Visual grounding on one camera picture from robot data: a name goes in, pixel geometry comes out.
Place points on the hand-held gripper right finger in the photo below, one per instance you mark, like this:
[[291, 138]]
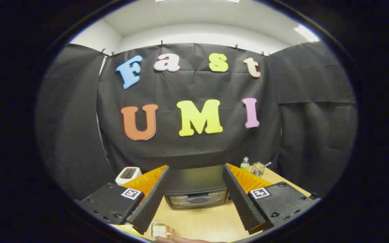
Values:
[[238, 195]]

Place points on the clear green label bottle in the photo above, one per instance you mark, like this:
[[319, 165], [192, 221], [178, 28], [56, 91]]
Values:
[[244, 165]]

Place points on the silver utensil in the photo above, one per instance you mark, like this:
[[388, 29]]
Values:
[[266, 165]]

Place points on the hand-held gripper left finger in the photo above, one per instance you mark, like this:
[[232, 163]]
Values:
[[154, 199]]

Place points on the black toaster oven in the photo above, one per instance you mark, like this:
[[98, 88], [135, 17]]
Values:
[[194, 179]]

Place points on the white bread toaster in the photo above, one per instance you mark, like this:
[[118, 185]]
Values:
[[127, 174]]

